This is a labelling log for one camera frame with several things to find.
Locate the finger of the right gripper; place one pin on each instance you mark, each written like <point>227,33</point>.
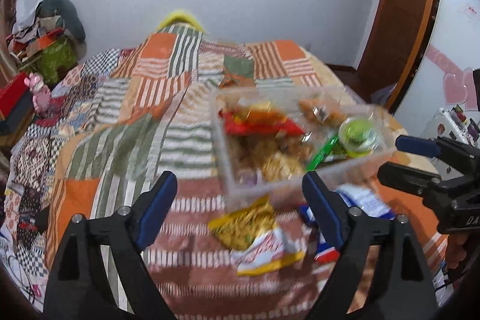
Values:
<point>406,179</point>
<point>417,146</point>

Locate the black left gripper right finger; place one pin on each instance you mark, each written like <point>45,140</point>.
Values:
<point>381,272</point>

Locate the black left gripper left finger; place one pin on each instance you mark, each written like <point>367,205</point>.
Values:
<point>98,271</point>

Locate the blue white snack bag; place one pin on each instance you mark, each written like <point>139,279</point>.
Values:
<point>328,214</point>

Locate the yellow noodle snack bag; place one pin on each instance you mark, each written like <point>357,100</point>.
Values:
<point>257,245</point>

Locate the red noodle snack bag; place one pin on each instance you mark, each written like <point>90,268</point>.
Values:
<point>257,122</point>

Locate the right human hand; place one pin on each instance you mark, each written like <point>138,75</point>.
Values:
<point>455,252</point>

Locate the green lidded cup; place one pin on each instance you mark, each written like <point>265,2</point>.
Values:
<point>358,136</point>

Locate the wooden wardrobe with hearts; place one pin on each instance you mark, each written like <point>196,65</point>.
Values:
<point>445,77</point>

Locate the brown wooden door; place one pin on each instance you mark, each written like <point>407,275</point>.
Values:
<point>392,53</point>

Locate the clear plastic storage bin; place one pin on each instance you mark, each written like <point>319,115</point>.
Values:
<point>254,166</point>

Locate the patchwork striped bed quilt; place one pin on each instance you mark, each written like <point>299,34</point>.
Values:
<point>125,116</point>

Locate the pink plush toy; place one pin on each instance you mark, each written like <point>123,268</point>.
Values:
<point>41,93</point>

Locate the red gift box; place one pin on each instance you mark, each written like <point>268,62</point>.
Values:
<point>11,94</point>

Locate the green gift bag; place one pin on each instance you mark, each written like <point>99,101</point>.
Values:
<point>56,61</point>

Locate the yellow bed headboard hoop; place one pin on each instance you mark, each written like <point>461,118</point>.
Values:
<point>180,16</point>

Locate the dark grey pillow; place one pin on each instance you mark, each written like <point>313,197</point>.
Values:
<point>66,10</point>

